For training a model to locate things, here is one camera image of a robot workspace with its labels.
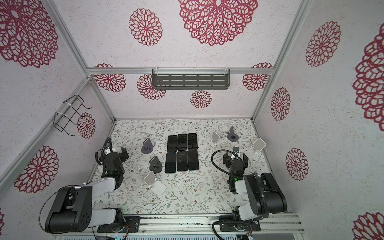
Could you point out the far right white stand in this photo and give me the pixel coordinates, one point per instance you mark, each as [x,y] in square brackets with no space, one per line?
[255,151]

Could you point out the rear grey round stand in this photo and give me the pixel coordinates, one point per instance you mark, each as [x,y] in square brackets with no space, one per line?
[231,135]

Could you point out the grey slotted wall shelf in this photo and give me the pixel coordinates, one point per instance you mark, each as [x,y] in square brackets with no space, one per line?
[191,79]

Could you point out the purple round phone stand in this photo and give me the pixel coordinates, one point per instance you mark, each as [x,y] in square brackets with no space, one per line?
[148,146]

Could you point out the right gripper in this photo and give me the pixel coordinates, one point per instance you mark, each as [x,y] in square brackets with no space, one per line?
[228,160]

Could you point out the dark grey round stand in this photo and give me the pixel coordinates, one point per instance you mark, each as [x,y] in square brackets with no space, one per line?
[155,165]

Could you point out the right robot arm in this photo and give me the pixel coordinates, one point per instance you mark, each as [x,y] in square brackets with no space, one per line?
[264,195]

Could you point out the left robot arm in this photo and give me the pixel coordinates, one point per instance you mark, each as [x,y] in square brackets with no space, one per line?
[72,209]

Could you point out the rear right phone stand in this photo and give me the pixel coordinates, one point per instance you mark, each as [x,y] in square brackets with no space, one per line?
[215,138]

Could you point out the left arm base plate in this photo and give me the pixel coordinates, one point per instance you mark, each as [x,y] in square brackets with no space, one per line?
[127,225]

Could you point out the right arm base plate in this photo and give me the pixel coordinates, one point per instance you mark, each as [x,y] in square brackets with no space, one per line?
[227,225]

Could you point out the white phone stand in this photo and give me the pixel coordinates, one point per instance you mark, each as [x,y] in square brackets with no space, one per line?
[154,184]

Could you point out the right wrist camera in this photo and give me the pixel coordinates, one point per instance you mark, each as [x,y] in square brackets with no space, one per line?
[236,151]

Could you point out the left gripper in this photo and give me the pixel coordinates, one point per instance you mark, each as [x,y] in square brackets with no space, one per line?
[123,154]

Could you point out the black wire wall rack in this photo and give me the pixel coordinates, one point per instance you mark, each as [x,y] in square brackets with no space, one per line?
[62,119]

